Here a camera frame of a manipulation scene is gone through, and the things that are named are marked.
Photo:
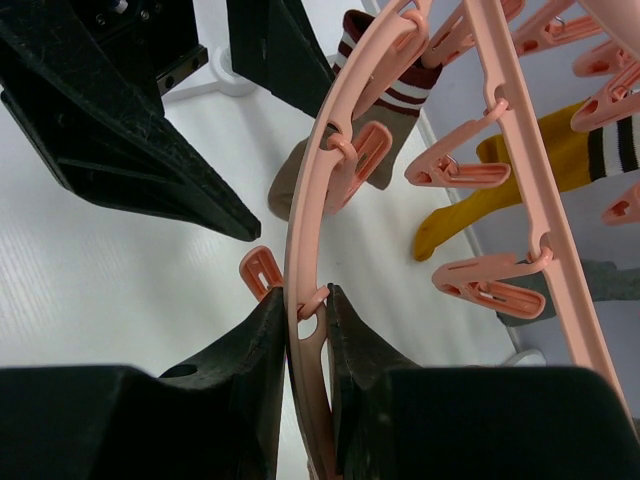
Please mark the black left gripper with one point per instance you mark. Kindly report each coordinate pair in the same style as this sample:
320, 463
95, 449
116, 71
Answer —
85, 80

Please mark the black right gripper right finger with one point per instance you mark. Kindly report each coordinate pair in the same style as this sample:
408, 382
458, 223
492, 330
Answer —
394, 419

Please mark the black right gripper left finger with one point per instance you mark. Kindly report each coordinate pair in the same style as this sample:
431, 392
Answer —
215, 415

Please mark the maroon white striped sock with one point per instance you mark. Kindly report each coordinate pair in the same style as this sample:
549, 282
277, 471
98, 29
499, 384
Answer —
398, 109

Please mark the pink round clip hanger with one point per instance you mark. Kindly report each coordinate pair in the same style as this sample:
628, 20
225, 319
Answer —
504, 143

